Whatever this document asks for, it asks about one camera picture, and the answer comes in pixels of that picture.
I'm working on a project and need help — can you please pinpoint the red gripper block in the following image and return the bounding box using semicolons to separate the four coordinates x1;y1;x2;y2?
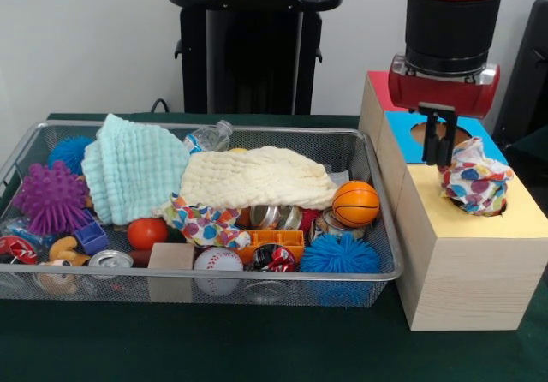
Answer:
388;69;501;167

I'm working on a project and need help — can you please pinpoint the polka-dot paper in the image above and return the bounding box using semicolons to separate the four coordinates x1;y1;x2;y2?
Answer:
170;192;252;248
437;136;515;217

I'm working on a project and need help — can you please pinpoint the wooden three-hole sorting box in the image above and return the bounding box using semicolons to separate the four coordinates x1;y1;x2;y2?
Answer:
358;70;548;331

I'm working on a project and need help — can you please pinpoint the silver mesh bin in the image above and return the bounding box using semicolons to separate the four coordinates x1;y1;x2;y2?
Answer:
0;120;406;308

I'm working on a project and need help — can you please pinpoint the orange toy basketball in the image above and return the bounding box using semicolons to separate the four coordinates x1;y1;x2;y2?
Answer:
332;180;381;229

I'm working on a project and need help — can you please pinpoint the blue fuzzy ball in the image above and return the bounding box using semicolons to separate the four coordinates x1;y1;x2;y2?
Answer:
47;136;94;176
299;232;382;306

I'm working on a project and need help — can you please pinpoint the cream cloth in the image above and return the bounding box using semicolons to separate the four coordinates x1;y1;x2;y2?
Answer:
150;145;340;229

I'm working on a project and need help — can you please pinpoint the white toy baseball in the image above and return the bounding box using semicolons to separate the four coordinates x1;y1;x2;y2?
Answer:
193;247;244;296

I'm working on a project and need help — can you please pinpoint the dark green tablecloth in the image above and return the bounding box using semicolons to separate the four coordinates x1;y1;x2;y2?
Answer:
0;113;548;382

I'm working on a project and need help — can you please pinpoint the plain wooden block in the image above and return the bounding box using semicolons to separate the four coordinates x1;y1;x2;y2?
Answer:
147;242;196;302

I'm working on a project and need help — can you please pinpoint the orange-red ball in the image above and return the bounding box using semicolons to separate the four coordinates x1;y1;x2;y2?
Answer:
127;217;170;251

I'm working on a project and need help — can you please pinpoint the mint green cloth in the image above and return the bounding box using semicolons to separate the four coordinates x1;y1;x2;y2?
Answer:
80;113;192;225

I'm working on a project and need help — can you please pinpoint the purple spiky ball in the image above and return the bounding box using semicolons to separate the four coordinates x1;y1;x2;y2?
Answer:
12;161;91;237

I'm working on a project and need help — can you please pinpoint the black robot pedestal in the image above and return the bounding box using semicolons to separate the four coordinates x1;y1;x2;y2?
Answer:
165;0;343;116

